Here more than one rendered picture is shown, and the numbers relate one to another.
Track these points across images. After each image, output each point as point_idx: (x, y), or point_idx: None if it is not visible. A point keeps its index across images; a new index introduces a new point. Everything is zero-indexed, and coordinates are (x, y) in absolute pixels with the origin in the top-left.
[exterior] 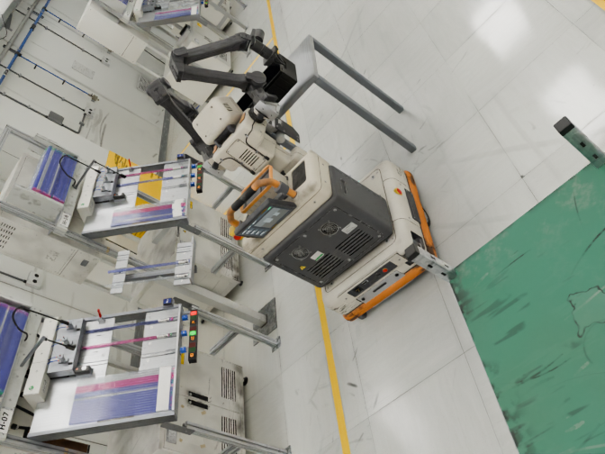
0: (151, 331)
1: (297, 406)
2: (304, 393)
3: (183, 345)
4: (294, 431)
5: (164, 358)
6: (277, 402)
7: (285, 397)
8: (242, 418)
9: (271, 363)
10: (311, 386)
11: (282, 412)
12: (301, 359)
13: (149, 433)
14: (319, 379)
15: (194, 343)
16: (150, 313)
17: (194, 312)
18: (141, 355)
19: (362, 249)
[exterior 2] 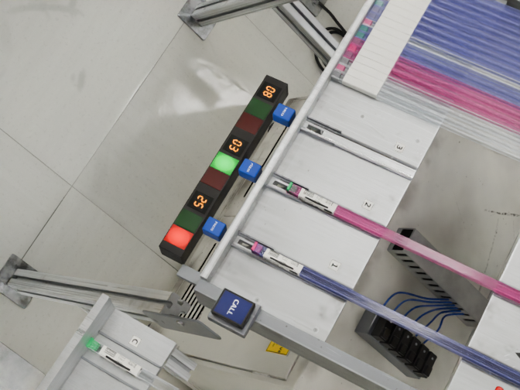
0: (341, 250)
1: (104, 51)
2: (69, 46)
3: (256, 376)
4: (149, 22)
5: (349, 124)
6: (131, 141)
7: (109, 115)
8: (225, 206)
9: (69, 255)
10: (45, 27)
11: (140, 103)
12: (8, 124)
13: (465, 162)
14: (18, 9)
15: (242, 124)
16: (309, 331)
17: (175, 239)
18: (410, 178)
19: None
